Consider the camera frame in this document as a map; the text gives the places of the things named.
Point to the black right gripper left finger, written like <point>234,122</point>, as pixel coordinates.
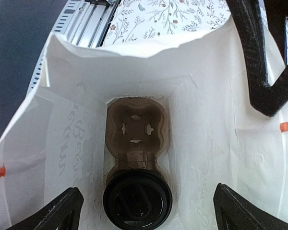
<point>62,213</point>

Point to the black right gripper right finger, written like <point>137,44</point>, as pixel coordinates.
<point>234,212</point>

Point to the brown cardboard cup carrier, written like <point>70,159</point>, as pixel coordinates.
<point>137,134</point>

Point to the white paper takeout bag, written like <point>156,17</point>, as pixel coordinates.
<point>178,105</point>

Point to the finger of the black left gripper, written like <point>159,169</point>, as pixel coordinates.
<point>265,98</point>

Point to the aluminium front rail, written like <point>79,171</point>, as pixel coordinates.
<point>85,22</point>

